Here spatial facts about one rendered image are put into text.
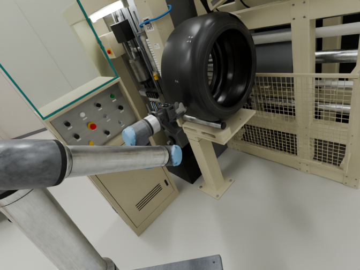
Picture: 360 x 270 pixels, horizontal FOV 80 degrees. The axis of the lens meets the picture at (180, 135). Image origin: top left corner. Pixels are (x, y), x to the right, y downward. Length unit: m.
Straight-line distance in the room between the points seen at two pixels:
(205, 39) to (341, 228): 1.51
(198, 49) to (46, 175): 0.79
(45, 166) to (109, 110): 1.11
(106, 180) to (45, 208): 1.01
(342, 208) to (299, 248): 0.45
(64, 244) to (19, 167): 0.31
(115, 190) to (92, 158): 1.15
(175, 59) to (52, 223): 0.83
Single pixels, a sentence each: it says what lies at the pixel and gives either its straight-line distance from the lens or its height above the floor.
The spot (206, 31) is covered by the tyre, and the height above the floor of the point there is 1.42.
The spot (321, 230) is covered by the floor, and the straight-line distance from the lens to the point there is 1.87.
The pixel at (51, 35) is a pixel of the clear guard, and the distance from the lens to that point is 1.50.
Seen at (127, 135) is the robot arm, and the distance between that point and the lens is 0.95.
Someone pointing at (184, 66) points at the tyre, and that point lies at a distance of 1.06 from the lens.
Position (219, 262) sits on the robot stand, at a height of 0.60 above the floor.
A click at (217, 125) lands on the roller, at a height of 0.91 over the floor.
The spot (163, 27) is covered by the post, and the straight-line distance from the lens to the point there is 1.41.
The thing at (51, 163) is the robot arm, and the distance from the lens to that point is 0.56.
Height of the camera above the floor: 1.60
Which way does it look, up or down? 32 degrees down
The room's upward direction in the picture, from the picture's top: 23 degrees counter-clockwise
